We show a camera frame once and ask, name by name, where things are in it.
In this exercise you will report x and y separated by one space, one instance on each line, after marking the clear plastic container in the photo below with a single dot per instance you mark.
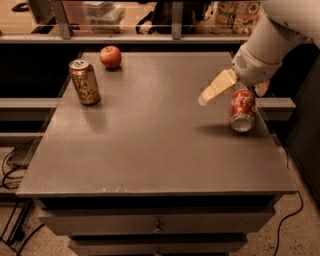
104 17

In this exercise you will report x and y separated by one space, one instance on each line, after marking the upper drawer with knob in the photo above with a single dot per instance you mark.
155 221

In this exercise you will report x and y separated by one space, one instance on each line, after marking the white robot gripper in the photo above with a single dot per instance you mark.
256 69

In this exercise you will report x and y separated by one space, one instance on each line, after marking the colourful snack bag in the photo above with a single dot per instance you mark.
236 17

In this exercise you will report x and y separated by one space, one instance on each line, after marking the drawer with knob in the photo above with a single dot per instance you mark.
158 245
155 221

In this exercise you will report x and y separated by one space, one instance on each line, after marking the gold patterned drink can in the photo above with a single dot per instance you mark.
84 81

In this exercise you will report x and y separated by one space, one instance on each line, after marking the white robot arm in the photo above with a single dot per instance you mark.
284 25

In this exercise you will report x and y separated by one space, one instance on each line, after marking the red apple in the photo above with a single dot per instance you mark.
110 57

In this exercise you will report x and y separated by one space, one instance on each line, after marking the grey drawer cabinet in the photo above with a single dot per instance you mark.
149 144

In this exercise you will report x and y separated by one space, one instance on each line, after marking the black bag on shelf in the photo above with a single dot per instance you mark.
187 15

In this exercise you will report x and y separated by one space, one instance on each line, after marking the lower drawer with knob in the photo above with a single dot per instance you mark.
158 245

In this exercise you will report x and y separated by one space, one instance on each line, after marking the red coke can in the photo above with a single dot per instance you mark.
242 111

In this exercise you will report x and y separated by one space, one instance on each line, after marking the grey metal shelf rail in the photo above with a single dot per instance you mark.
46 21

